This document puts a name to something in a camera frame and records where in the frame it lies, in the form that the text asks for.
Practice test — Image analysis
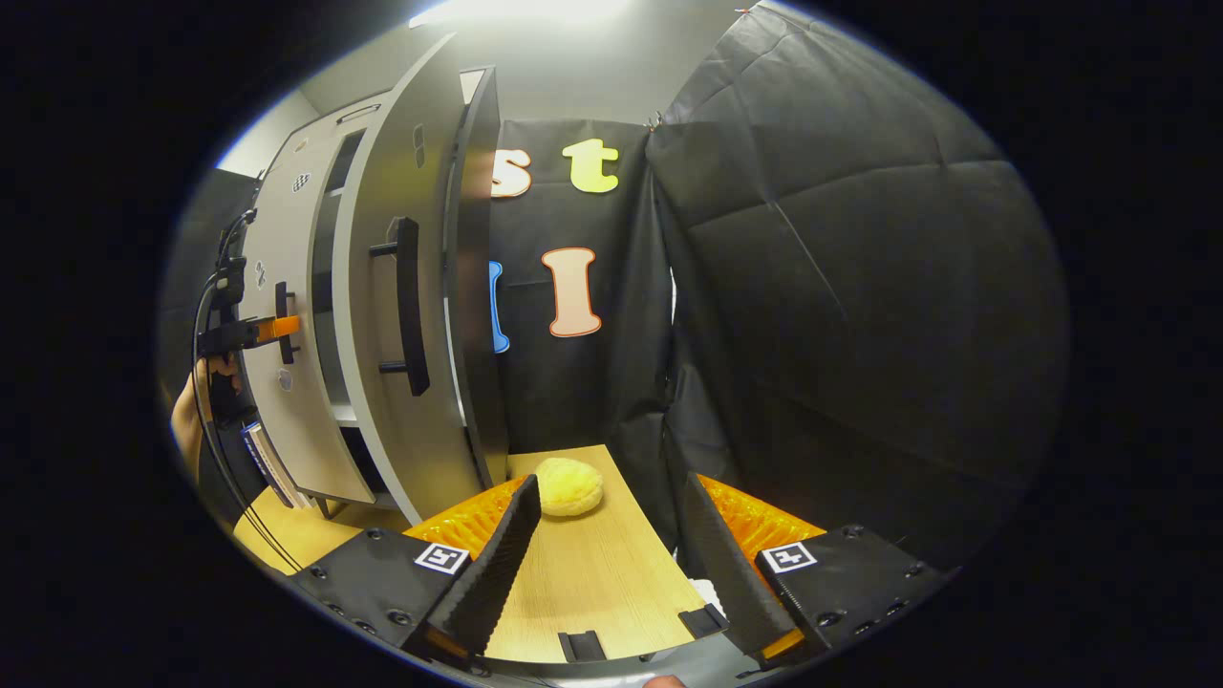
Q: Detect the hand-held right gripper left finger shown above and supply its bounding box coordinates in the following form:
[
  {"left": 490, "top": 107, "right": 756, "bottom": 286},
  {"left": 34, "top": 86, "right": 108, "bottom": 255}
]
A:
[{"left": 287, "top": 475, "right": 543, "bottom": 660}]

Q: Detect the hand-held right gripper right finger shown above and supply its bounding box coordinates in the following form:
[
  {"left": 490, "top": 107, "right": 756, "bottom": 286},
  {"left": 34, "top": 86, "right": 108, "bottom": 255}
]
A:
[{"left": 680, "top": 471, "right": 947, "bottom": 670}]

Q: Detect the grey double-door shoe cabinet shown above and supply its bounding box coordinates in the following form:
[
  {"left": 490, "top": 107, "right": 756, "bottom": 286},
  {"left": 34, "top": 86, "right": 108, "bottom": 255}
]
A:
[{"left": 244, "top": 65, "right": 512, "bottom": 522}]

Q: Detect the grey shoe cabinet door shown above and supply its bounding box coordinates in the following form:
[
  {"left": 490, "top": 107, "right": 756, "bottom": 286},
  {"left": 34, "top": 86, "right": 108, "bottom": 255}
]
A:
[
  {"left": 241, "top": 143, "right": 375, "bottom": 505},
  {"left": 333, "top": 33, "right": 479, "bottom": 527}
]

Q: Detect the black door handle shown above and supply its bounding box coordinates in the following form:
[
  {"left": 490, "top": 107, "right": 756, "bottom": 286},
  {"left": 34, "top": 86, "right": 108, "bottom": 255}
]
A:
[
  {"left": 274, "top": 282, "right": 300, "bottom": 365},
  {"left": 370, "top": 217, "right": 432, "bottom": 398}
]

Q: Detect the black cable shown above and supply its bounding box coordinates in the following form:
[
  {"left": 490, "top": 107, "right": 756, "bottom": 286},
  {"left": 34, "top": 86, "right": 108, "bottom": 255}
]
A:
[{"left": 191, "top": 208, "right": 302, "bottom": 572}]

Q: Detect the dark blue book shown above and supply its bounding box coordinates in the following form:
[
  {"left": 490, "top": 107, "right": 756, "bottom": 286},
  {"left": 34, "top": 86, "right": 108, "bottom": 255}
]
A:
[{"left": 241, "top": 422, "right": 288, "bottom": 507}]

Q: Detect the large ceiling light panel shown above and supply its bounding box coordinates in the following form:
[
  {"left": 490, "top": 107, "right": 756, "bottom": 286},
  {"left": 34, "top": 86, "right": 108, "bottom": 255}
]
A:
[{"left": 409, "top": 0, "right": 636, "bottom": 30}]

